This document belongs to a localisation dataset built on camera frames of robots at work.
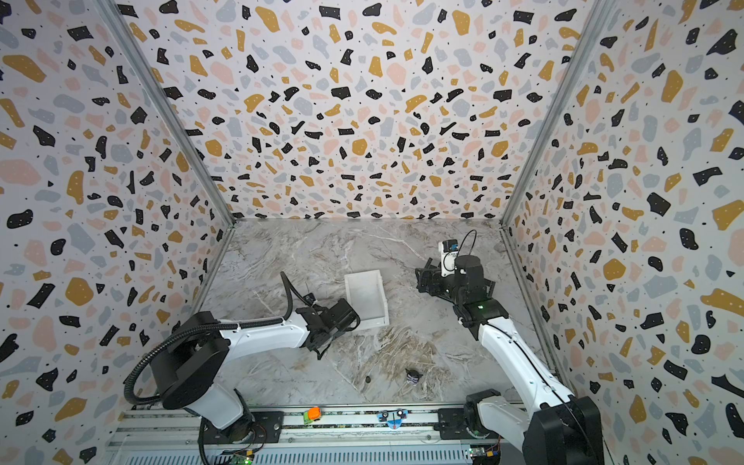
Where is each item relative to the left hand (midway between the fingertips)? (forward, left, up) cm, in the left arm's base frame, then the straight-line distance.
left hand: (344, 328), depth 89 cm
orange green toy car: (-23, +6, +1) cm, 24 cm away
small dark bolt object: (-15, -20, +2) cm, 25 cm away
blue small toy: (-24, -15, -1) cm, 28 cm away
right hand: (+9, -28, +18) cm, 34 cm away
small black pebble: (-14, -8, -2) cm, 16 cm away
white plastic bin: (+11, -7, -2) cm, 13 cm away
